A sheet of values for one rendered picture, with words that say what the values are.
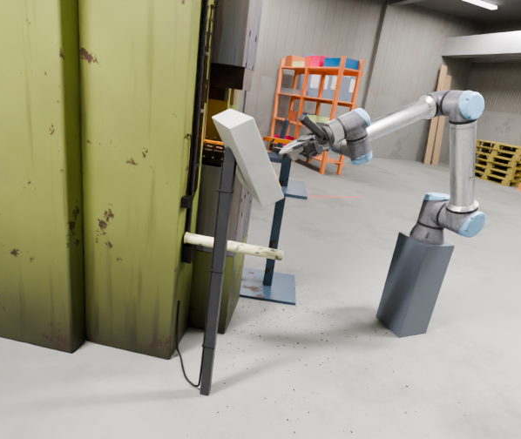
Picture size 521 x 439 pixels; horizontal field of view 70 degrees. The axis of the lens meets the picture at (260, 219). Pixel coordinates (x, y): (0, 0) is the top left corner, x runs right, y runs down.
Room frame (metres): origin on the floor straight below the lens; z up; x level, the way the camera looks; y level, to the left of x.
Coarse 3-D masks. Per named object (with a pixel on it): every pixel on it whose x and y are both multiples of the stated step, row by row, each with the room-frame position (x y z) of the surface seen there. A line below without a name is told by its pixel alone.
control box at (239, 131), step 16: (224, 112) 1.41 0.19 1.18; (224, 128) 1.21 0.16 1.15; (240, 128) 1.12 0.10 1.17; (256, 128) 1.14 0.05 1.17; (224, 144) 1.41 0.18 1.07; (240, 144) 1.12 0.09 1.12; (256, 144) 1.14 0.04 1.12; (240, 160) 1.17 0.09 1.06; (256, 160) 1.14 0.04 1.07; (240, 176) 1.36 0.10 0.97; (256, 176) 1.14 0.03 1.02; (272, 176) 1.16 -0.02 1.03; (256, 192) 1.15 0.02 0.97; (272, 192) 1.16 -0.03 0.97
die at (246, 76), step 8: (216, 64) 1.77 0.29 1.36; (224, 64) 1.77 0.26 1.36; (216, 72) 1.77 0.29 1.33; (224, 72) 1.77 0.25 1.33; (232, 72) 1.76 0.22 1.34; (240, 72) 1.76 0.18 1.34; (248, 72) 1.85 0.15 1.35; (216, 80) 1.77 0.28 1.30; (224, 80) 1.76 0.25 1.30; (232, 80) 1.76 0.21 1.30; (240, 80) 1.76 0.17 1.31; (248, 80) 1.87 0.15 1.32; (232, 88) 1.76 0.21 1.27; (240, 88) 1.76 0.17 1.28; (248, 88) 1.90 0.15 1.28
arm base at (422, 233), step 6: (420, 222) 2.04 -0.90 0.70; (414, 228) 2.06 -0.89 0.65; (420, 228) 2.02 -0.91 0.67; (426, 228) 2.00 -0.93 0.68; (432, 228) 1.99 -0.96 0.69; (438, 228) 1.99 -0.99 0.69; (414, 234) 2.03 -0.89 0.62; (420, 234) 2.00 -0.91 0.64; (426, 234) 1.99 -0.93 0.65; (432, 234) 1.98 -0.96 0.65; (438, 234) 1.98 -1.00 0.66; (420, 240) 1.99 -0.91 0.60; (426, 240) 1.97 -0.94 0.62; (432, 240) 1.97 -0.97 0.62; (438, 240) 1.97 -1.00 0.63
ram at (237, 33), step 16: (224, 0) 1.72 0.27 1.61; (240, 0) 1.71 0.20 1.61; (256, 0) 1.84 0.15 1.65; (224, 16) 1.72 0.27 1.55; (240, 16) 1.71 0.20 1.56; (256, 16) 1.88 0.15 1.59; (224, 32) 1.72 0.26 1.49; (240, 32) 1.71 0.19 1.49; (256, 32) 1.93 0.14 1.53; (224, 48) 1.72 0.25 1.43; (240, 48) 1.71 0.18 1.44; (256, 48) 1.98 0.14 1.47; (240, 64) 1.71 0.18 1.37
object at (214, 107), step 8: (208, 104) 2.13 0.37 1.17; (216, 104) 2.13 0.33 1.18; (224, 104) 2.12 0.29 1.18; (208, 112) 2.13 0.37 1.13; (216, 112) 2.13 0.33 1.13; (208, 120) 2.13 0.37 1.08; (208, 128) 2.13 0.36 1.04; (216, 128) 2.12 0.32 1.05; (208, 136) 2.13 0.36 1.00; (216, 136) 2.12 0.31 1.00
